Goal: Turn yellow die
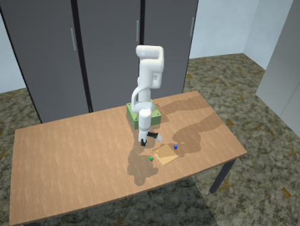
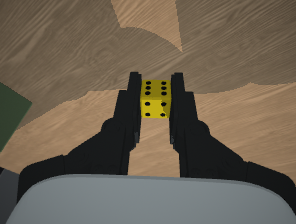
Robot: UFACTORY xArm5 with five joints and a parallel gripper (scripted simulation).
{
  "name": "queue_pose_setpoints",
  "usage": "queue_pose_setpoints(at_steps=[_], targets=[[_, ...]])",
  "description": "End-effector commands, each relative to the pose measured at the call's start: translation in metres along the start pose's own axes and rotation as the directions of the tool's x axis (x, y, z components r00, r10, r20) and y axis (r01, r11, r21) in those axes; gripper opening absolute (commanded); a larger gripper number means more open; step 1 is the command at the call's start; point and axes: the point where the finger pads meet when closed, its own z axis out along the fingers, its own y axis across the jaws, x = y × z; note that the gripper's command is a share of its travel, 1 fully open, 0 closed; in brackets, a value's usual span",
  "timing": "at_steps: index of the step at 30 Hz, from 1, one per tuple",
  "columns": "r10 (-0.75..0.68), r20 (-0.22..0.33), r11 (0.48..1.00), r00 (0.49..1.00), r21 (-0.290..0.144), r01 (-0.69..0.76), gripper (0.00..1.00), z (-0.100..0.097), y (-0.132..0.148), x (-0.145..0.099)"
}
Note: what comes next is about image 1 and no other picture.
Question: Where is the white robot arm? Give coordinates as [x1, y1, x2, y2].
[131, 45, 164, 131]

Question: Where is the tan square mat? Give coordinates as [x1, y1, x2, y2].
[152, 144, 178, 166]

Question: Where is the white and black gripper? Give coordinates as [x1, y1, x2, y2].
[139, 130, 149, 146]

